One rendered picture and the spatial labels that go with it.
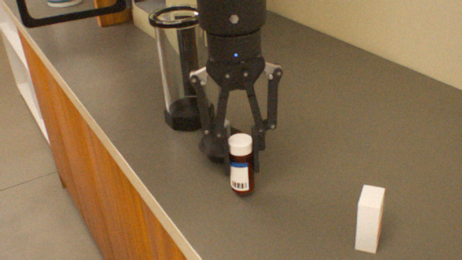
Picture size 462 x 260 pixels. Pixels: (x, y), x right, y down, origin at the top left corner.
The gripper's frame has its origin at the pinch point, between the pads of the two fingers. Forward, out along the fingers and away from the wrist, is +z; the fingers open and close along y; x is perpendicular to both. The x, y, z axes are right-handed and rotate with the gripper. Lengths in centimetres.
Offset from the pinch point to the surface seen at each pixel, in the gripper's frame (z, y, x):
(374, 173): 7.6, -22.1, -1.6
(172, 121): 5.7, 12.2, -22.1
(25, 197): 102, 98, -134
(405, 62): 8, -44, -46
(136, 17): 4, 26, -88
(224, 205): 7.7, 3.3, 3.2
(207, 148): 4.5, 5.4, -9.1
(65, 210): 102, 76, -122
